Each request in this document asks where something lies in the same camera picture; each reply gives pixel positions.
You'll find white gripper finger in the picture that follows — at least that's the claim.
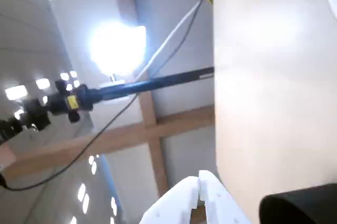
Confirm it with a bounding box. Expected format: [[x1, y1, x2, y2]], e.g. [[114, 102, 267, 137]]
[[199, 170, 252, 224], [141, 176, 200, 224]]

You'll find black pot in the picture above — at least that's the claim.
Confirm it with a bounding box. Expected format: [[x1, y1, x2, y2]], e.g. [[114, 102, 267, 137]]
[[259, 183, 337, 224]]

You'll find brown cardboard box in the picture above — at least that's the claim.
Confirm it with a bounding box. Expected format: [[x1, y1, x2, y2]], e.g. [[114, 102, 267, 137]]
[[0, 143, 17, 172]]

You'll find wooden frame partition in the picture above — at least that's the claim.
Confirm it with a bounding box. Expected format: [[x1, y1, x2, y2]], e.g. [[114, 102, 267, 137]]
[[0, 0, 215, 198]]

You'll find thin black camera cable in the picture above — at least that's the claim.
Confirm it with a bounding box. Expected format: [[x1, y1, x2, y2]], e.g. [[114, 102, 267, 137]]
[[0, 0, 214, 192]]

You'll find blue camera stand pole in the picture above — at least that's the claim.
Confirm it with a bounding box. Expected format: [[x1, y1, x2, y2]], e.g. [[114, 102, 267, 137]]
[[86, 67, 214, 103]]

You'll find white cable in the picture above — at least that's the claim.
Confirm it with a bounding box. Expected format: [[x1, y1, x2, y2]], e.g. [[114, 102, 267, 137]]
[[133, 0, 205, 82]]

